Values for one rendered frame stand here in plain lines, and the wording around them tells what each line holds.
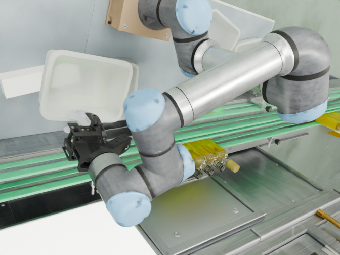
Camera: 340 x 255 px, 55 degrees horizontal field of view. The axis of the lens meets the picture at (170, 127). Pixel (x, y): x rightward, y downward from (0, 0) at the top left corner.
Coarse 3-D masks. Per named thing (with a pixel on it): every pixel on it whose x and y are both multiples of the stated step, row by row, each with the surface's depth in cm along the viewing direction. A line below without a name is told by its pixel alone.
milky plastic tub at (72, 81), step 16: (48, 64) 74; (64, 64) 83; (80, 64) 86; (96, 64) 88; (112, 64) 91; (128, 64) 86; (48, 80) 75; (64, 80) 85; (80, 80) 88; (96, 80) 90; (112, 80) 93; (128, 80) 88; (48, 96) 84; (64, 96) 87; (80, 96) 90; (96, 96) 92; (112, 96) 93; (48, 112) 80; (64, 112) 84; (96, 112) 90; (112, 112) 92
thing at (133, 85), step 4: (132, 64) 119; (136, 68) 121; (136, 72) 122; (132, 76) 124; (136, 76) 123; (132, 80) 125; (136, 80) 123; (132, 84) 125; (136, 84) 124; (132, 88) 126; (136, 88) 125; (128, 92) 128; (132, 92) 126; (124, 116) 128
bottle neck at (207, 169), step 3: (201, 165) 127; (204, 165) 126; (207, 165) 126; (201, 168) 127; (204, 168) 125; (207, 168) 124; (210, 168) 124; (204, 171) 126; (207, 171) 124; (210, 171) 126; (213, 171) 125; (207, 174) 125; (210, 174) 125
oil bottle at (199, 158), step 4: (184, 144) 136; (188, 144) 136; (188, 148) 133; (192, 148) 134; (192, 152) 130; (196, 152) 131; (200, 152) 132; (192, 156) 128; (196, 156) 128; (200, 156) 129; (204, 156) 129; (196, 160) 127; (200, 160) 127; (204, 160) 128; (196, 164) 127; (200, 164) 127; (200, 168) 128
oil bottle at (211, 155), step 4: (192, 144) 137; (196, 144) 137; (200, 144) 137; (204, 144) 138; (196, 148) 135; (200, 148) 134; (204, 148) 134; (208, 148) 135; (204, 152) 131; (208, 152) 132; (212, 152) 132; (208, 156) 130; (212, 156) 130; (216, 156) 131; (208, 160) 130; (212, 160) 130; (208, 164) 131
